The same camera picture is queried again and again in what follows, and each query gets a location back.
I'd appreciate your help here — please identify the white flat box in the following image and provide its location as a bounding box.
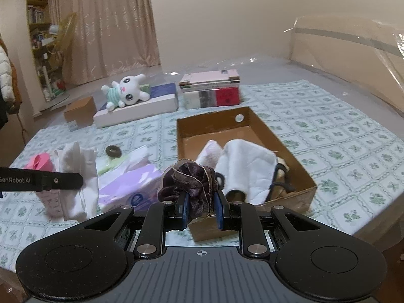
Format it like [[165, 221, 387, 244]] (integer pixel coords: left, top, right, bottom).
[[93, 83, 179, 129]]

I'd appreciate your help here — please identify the black down jacket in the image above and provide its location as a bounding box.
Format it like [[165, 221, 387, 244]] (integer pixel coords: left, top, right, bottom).
[[0, 91, 11, 128]]

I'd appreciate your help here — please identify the white plush toy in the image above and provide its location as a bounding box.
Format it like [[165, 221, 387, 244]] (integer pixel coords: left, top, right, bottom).
[[102, 73, 151, 111]]

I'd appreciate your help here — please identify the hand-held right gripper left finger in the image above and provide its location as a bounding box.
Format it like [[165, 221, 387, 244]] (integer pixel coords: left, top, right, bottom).
[[74, 192, 191, 259]]

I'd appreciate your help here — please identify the beige curtain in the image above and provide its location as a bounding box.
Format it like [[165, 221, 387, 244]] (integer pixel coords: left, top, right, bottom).
[[47, 0, 161, 84]]

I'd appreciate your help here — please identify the pale yellow towel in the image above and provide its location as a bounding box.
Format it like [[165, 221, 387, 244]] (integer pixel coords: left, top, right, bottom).
[[215, 140, 278, 204]]

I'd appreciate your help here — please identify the beige cloth with black straps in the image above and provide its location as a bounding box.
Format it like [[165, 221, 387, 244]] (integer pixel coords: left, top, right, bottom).
[[267, 156, 299, 201]]

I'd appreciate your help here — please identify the brown jacket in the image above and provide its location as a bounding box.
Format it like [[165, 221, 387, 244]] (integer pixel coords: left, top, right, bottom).
[[9, 58, 24, 104]]

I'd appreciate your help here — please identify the pink lidded cup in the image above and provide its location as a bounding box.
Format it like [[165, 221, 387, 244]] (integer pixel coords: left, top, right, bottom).
[[24, 152, 64, 218]]

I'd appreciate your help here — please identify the white cloth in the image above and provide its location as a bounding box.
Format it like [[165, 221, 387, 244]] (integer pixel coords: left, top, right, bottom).
[[54, 141, 99, 222]]

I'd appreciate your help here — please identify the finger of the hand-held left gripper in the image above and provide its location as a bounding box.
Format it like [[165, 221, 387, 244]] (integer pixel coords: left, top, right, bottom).
[[43, 171, 84, 192]]

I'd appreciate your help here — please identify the bookshelf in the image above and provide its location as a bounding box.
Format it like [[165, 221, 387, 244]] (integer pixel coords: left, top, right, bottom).
[[27, 0, 68, 102]]

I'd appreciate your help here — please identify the white down jacket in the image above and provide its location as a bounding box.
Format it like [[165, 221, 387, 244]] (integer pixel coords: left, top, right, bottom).
[[0, 42, 15, 103]]

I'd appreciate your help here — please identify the yellow covered standing fan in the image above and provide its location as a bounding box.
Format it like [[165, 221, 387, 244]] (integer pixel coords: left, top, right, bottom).
[[54, 13, 78, 102]]

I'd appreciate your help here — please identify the small closed cardboard box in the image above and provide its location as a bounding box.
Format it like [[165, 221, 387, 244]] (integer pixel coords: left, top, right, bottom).
[[64, 96, 97, 131]]

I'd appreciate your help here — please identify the plastic wrapped bed headboard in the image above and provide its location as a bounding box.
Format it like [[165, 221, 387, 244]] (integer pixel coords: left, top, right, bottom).
[[289, 16, 404, 116]]

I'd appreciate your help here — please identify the plastic covered mattress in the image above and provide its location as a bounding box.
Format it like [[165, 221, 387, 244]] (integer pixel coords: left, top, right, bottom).
[[32, 55, 404, 237]]

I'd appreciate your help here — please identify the pink cover book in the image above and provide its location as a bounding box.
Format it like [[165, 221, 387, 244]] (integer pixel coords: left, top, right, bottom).
[[179, 69, 240, 86]]

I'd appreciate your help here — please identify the purple tissue pack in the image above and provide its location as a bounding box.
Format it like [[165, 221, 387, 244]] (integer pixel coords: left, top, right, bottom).
[[96, 145, 165, 213]]

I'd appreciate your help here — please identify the dark spine book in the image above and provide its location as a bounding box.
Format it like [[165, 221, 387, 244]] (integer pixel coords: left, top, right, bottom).
[[180, 82, 241, 93]]

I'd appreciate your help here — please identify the dark purple velvet scrunchie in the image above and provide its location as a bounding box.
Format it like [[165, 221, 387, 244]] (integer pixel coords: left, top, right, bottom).
[[157, 160, 221, 220]]

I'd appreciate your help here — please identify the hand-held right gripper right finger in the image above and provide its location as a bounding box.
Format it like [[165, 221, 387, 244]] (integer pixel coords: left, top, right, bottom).
[[213, 191, 330, 258]]

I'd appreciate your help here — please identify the pale pink cloth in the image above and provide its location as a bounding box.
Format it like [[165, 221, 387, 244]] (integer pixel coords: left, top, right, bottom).
[[196, 140, 225, 172]]

